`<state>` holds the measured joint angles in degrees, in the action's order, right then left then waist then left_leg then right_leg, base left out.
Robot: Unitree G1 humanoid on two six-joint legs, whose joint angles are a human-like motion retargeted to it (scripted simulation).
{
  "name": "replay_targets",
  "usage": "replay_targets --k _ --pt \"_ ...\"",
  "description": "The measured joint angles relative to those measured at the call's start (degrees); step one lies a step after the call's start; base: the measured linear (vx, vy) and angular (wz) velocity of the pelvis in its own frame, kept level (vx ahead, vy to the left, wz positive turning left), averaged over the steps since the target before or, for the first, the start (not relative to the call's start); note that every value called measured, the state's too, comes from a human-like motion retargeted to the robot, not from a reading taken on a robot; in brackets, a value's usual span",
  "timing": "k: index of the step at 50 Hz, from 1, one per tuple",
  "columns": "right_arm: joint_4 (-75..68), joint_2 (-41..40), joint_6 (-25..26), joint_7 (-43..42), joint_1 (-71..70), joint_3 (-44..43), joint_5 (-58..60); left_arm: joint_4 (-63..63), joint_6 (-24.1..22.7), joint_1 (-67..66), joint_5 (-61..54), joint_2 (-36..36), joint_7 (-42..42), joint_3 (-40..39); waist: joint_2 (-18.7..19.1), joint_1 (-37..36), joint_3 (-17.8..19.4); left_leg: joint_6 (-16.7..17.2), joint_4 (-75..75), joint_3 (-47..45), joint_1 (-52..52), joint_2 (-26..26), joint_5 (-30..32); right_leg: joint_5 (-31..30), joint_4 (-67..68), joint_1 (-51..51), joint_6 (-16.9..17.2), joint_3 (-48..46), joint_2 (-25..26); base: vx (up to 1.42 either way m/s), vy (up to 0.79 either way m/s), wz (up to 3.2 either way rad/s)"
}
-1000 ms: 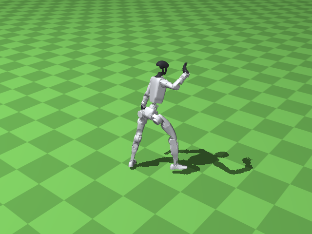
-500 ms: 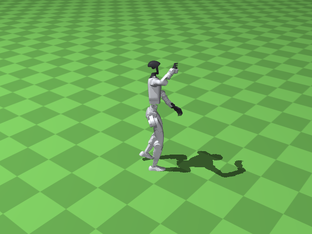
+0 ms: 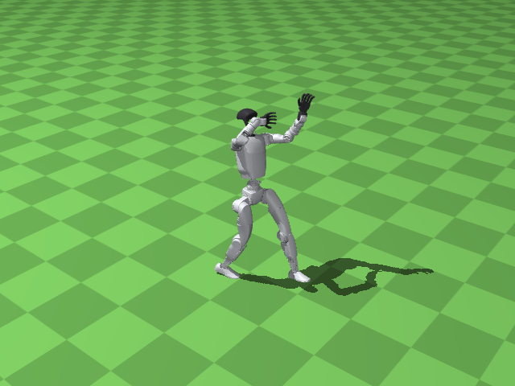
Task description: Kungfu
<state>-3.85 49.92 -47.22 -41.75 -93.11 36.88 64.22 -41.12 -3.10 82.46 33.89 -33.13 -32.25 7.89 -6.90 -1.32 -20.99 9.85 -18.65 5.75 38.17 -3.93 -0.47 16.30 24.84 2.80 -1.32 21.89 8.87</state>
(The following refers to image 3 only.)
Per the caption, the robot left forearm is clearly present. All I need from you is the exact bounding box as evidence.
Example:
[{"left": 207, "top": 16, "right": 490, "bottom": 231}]
[{"left": 289, "top": 115, "right": 307, "bottom": 136}]

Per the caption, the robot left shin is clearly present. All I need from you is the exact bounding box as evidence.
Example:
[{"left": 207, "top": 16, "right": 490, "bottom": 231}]
[{"left": 281, "top": 233, "right": 299, "bottom": 273}]

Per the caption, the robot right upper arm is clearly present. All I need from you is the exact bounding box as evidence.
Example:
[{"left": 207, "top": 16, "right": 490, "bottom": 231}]
[{"left": 231, "top": 133, "right": 249, "bottom": 151}]

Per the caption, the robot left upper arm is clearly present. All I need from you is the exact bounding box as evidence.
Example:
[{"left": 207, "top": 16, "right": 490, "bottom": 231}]
[{"left": 260, "top": 130, "right": 295, "bottom": 146}]

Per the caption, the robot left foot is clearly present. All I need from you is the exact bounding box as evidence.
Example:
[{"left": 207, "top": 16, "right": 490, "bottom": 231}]
[{"left": 288, "top": 270, "right": 311, "bottom": 282}]

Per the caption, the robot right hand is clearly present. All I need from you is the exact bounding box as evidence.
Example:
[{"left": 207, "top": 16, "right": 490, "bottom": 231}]
[{"left": 259, "top": 112, "right": 277, "bottom": 129}]

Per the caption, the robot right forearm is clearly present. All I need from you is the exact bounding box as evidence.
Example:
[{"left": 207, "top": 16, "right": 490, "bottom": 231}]
[{"left": 236, "top": 117, "right": 266, "bottom": 140}]

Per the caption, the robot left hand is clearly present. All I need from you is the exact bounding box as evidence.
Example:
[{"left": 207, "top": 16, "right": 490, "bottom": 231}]
[{"left": 297, "top": 93, "right": 315, "bottom": 121}]

